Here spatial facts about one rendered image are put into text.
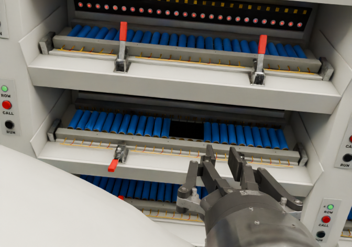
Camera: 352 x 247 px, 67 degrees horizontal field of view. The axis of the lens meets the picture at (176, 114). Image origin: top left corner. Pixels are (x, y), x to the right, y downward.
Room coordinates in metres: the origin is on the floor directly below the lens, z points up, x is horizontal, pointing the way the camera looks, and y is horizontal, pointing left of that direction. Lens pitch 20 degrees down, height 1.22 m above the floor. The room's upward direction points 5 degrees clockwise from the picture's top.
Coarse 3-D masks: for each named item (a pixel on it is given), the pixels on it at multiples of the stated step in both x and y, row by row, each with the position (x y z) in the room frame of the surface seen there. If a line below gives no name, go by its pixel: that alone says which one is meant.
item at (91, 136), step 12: (60, 132) 0.55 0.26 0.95; (72, 132) 0.55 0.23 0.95; (84, 132) 0.56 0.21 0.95; (96, 132) 0.56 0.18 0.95; (132, 144) 0.55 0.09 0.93; (144, 144) 0.55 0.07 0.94; (156, 144) 0.55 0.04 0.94; (168, 144) 0.54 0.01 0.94; (180, 144) 0.55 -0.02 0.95; (192, 144) 0.55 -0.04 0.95; (204, 144) 0.55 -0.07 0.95; (216, 144) 0.55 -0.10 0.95; (216, 156) 0.54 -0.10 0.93; (252, 156) 0.54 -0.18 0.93; (264, 156) 0.54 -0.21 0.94; (276, 156) 0.54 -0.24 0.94; (288, 156) 0.54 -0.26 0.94
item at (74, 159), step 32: (64, 96) 0.65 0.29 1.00; (96, 96) 0.67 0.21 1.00; (128, 96) 0.67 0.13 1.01; (288, 128) 0.66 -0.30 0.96; (64, 160) 0.50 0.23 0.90; (96, 160) 0.51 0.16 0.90; (128, 160) 0.52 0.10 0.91; (160, 160) 0.52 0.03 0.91; (224, 160) 0.54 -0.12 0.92; (288, 192) 0.51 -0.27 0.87
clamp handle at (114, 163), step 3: (117, 150) 0.51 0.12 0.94; (120, 150) 0.51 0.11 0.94; (117, 153) 0.51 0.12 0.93; (120, 153) 0.51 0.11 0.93; (117, 156) 0.49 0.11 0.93; (114, 159) 0.48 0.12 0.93; (117, 159) 0.48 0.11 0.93; (111, 162) 0.47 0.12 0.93; (114, 162) 0.47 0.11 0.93; (117, 162) 0.47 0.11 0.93; (111, 165) 0.46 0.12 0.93; (114, 165) 0.46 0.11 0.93; (108, 168) 0.44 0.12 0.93; (111, 168) 0.44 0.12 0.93; (114, 168) 0.45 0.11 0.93; (111, 171) 0.44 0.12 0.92
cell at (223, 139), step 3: (219, 126) 0.63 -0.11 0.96; (222, 126) 0.62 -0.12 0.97; (225, 126) 0.62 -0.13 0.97; (219, 129) 0.62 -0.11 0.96; (222, 129) 0.61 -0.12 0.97; (225, 129) 0.61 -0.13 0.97; (222, 132) 0.60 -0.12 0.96; (225, 132) 0.60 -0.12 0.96; (222, 135) 0.59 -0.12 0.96; (225, 135) 0.59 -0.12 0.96; (222, 138) 0.58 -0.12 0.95; (225, 138) 0.58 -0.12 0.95; (222, 141) 0.57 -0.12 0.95; (225, 141) 0.57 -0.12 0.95
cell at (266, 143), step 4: (260, 128) 0.63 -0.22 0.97; (264, 128) 0.62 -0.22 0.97; (260, 132) 0.62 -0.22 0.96; (264, 132) 0.61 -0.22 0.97; (264, 136) 0.60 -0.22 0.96; (268, 136) 0.60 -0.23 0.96; (264, 140) 0.59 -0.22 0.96; (268, 140) 0.59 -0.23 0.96; (264, 144) 0.58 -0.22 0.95; (268, 144) 0.57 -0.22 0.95
